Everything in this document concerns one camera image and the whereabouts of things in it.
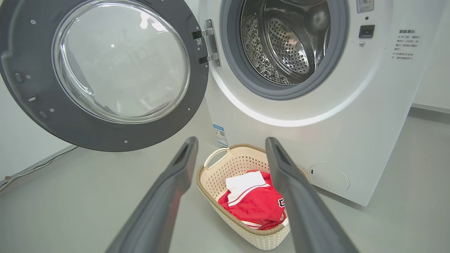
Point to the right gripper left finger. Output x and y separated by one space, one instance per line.
158 211

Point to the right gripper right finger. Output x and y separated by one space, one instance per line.
309 218

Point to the red white striped jersey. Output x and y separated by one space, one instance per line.
256 203

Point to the washing machine glass door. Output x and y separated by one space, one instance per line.
35 70

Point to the cream perforated laundry basket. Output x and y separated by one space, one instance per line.
218 175

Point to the white washing machine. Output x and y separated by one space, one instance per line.
369 123

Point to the steel washer drum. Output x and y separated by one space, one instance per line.
288 42

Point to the metal door hinge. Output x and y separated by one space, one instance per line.
212 42

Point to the black door latch socket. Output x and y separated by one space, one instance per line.
366 31

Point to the round white filter cover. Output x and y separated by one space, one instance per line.
329 177

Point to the blue energy label sticker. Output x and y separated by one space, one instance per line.
220 135

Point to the grey warning sticker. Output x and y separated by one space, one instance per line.
365 5

